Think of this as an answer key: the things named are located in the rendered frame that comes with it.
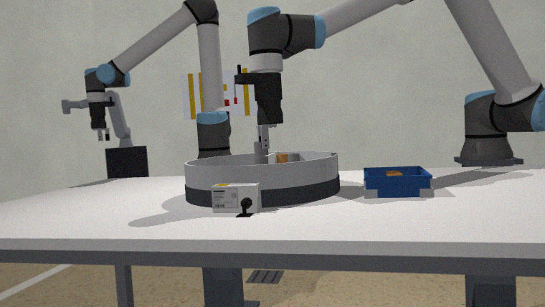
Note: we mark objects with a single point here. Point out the white control box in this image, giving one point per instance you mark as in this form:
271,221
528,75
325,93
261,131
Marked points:
230,196

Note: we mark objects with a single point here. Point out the dark floor grate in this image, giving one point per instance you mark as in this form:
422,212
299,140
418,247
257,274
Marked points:
264,277

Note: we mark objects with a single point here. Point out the grey turntable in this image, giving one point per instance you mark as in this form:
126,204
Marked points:
289,179

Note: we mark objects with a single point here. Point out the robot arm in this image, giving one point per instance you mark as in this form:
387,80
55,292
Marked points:
209,77
498,119

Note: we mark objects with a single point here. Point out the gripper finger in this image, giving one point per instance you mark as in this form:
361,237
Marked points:
265,134

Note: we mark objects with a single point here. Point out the steel bushing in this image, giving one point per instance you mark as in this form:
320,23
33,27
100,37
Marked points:
261,155

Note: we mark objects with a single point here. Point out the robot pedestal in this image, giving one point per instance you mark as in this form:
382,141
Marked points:
223,290

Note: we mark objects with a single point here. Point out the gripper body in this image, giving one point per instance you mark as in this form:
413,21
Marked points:
269,98
102,115

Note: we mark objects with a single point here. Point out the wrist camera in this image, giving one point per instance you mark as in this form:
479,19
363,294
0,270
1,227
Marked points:
245,78

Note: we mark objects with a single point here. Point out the jointed stand on black box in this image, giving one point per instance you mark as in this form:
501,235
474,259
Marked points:
126,162

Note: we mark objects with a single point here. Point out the white wall board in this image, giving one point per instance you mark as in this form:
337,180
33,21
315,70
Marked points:
213,94

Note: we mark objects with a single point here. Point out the blue crate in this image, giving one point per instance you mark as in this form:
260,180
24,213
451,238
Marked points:
396,183

